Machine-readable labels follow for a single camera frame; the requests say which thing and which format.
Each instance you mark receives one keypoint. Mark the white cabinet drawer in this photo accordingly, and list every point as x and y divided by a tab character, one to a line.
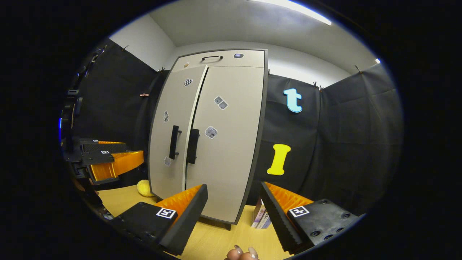
249	61

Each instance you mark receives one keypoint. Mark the small book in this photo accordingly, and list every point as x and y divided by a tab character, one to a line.
257	213
266	221

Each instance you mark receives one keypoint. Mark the yellow round object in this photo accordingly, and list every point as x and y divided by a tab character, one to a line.
145	188

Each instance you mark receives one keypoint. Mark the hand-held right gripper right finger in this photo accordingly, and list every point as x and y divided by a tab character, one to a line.
276	216

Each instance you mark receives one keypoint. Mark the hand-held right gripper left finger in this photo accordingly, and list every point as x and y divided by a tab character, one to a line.
187	220

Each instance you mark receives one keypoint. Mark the black backdrop cloth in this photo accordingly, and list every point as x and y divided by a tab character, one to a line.
353	144

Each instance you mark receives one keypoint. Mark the grey and white cabinet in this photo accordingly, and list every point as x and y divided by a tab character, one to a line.
265	108

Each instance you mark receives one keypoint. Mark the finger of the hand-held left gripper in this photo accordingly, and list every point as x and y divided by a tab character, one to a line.
97	159
104	147

